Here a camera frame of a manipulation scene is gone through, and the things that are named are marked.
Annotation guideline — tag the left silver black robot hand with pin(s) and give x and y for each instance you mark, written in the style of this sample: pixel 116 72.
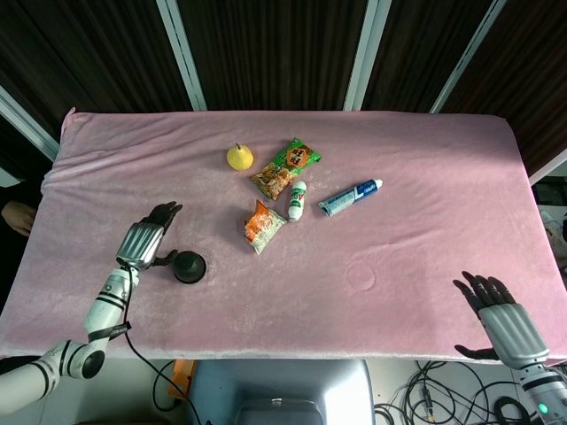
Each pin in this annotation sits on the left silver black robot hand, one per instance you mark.
pixel 138 241

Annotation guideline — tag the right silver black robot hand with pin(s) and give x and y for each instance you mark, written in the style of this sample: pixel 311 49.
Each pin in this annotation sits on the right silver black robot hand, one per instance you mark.
pixel 511 327

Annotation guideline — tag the black round object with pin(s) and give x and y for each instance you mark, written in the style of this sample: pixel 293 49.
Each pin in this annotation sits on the black round object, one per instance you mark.
pixel 189 266

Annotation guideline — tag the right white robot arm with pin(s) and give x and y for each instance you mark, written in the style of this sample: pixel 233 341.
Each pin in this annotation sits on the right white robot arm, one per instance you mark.
pixel 545 389

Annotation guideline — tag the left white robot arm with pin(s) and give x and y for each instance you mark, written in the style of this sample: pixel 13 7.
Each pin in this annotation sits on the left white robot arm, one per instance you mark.
pixel 106 301

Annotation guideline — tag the person's hand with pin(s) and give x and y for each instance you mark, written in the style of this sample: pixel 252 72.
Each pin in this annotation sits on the person's hand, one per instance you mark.
pixel 17 217

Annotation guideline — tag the orange white snack packet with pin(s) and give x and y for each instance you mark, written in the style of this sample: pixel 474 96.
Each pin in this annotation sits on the orange white snack packet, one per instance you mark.
pixel 262 226

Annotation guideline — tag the yellow pear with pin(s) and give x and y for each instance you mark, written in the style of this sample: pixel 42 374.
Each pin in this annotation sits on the yellow pear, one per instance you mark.
pixel 240 158

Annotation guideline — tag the orange object under table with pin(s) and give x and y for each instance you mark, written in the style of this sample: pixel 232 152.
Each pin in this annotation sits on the orange object under table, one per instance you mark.
pixel 179 376

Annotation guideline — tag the green snack packet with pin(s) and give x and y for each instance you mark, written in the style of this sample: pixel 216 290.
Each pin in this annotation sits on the green snack packet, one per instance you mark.
pixel 283 170

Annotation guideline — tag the small white green bottle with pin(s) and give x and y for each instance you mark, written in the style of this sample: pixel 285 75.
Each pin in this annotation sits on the small white green bottle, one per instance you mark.
pixel 297 201

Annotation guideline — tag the pink plush table cloth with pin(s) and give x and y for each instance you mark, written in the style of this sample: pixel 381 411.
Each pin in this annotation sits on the pink plush table cloth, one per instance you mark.
pixel 336 274

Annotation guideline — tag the blue white toothpaste tube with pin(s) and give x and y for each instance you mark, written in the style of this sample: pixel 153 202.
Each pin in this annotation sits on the blue white toothpaste tube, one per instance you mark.
pixel 350 198

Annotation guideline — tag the grey robot torso base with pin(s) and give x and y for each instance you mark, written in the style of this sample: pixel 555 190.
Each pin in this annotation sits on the grey robot torso base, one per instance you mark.
pixel 283 389

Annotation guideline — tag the white wall frame post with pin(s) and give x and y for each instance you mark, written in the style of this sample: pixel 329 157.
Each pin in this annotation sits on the white wall frame post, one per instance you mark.
pixel 26 119
pixel 181 48
pixel 551 166
pixel 469 53
pixel 367 53

